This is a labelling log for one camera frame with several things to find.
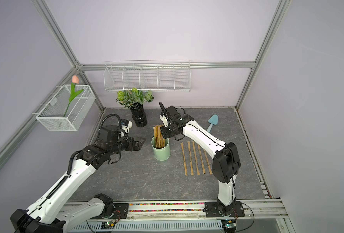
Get brown paper straw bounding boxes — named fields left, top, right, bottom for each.
left=198, top=145, right=206, bottom=174
left=188, top=141, right=194, bottom=176
left=181, top=142, right=188, bottom=176
left=192, top=141, right=200, bottom=175
left=204, top=150, right=213, bottom=175

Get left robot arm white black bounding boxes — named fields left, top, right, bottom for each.
left=10, top=137, right=145, bottom=233

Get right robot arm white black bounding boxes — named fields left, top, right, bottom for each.
left=160, top=113, right=241, bottom=216

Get bundle of brown paper straws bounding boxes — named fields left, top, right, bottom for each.
left=153, top=125, right=166, bottom=149

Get mint green storage cup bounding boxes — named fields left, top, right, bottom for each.
left=151, top=137, right=171, bottom=161

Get black plant pot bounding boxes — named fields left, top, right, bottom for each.
left=130, top=105, right=147, bottom=128

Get teal small spatula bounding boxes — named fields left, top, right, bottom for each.
left=207, top=114, right=218, bottom=133

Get green artificial plant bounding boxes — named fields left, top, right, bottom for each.
left=116, top=87, right=154, bottom=110

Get white mesh basket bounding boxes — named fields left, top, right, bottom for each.
left=35, top=84, right=96, bottom=132

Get pink artificial tulip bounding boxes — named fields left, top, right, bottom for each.
left=63, top=75, right=83, bottom=117

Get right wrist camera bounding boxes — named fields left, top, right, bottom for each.
left=160, top=105, right=181, bottom=126

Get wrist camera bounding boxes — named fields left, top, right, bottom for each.
left=96, top=119, right=132, bottom=143
left=160, top=105, right=181, bottom=126

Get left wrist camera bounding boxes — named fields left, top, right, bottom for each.
left=96, top=119, right=132, bottom=143

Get white wire wall shelf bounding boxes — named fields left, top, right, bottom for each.
left=103, top=60, right=191, bottom=92

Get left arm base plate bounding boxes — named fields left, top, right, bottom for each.
left=90, top=203, right=129, bottom=220

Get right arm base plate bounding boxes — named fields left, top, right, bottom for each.
left=203, top=200, right=245, bottom=217

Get aluminium front rail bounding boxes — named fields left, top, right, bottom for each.
left=61, top=199, right=288, bottom=225

